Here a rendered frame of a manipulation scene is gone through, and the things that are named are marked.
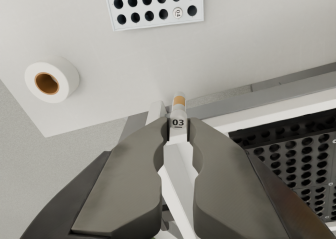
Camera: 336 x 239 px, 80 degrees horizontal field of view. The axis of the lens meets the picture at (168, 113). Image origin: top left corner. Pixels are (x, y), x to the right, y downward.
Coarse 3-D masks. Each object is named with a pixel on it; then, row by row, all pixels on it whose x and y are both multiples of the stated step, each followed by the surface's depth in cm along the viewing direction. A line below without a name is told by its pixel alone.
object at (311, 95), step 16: (304, 80) 25; (320, 80) 24; (240, 96) 27; (256, 96) 26; (272, 96) 25; (288, 96) 24; (304, 96) 23; (320, 96) 22; (192, 112) 27; (208, 112) 26; (224, 112) 25; (240, 112) 24; (256, 112) 23; (272, 112) 22; (288, 112) 22; (304, 112) 22; (224, 128) 24; (240, 128) 24; (176, 144) 32; (192, 176) 36
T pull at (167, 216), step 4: (164, 204) 30; (164, 208) 29; (168, 208) 29; (164, 212) 29; (168, 212) 29; (164, 216) 30; (168, 216) 30; (172, 216) 30; (164, 220) 30; (168, 220) 30; (172, 220) 30; (164, 224) 31; (168, 224) 32; (160, 228) 31; (164, 228) 31; (168, 228) 32
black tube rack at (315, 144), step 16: (320, 112) 26; (256, 128) 27; (272, 128) 26; (288, 128) 26; (304, 128) 26; (320, 128) 25; (240, 144) 28; (256, 144) 24; (272, 144) 27; (288, 144) 27; (304, 144) 24; (320, 144) 23; (272, 160) 25; (288, 160) 29; (304, 160) 25; (320, 160) 25; (288, 176) 30; (304, 176) 27; (320, 176) 26; (304, 192) 28; (320, 192) 28; (320, 208) 30
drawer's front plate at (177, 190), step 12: (156, 108) 28; (168, 156) 26; (180, 156) 34; (168, 168) 24; (180, 168) 31; (168, 180) 24; (180, 180) 29; (168, 192) 25; (180, 192) 27; (192, 192) 36; (168, 204) 26; (180, 204) 26; (192, 204) 33; (180, 216) 27; (192, 216) 31; (180, 228) 28; (192, 228) 29
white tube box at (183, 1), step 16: (112, 0) 26; (128, 0) 27; (144, 0) 28; (160, 0) 29; (176, 0) 29; (192, 0) 26; (112, 16) 27; (128, 16) 27; (144, 16) 27; (160, 16) 28; (192, 16) 27
